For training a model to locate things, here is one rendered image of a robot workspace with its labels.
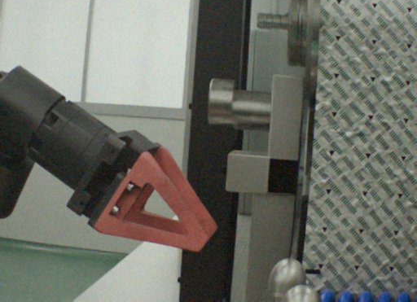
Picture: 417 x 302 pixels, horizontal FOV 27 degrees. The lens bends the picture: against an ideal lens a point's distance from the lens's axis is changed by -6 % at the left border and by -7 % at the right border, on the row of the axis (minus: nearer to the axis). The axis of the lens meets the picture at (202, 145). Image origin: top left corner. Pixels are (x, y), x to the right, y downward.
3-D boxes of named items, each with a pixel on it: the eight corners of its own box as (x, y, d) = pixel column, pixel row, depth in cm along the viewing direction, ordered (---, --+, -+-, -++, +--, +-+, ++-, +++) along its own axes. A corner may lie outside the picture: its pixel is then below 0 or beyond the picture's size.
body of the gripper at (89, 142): (84, 221, 66) (7, 164, 67) (112, 207, 76) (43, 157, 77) (131, 147, 66) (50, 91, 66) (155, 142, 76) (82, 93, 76)
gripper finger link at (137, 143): (181, 278, 69) (80, 208, 70) (193, 263, 76) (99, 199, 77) (231, 205, 68) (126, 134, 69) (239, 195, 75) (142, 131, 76)
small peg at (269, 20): (256, 28, 77) (256, 28, 78) (289, 30, 77) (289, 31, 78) (256, 11, 77) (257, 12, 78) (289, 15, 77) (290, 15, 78)
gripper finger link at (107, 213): (175, 286, 66) (69, 213, 66) (188, 269, 73) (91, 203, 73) (227, 210, 65) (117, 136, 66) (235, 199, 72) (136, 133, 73)
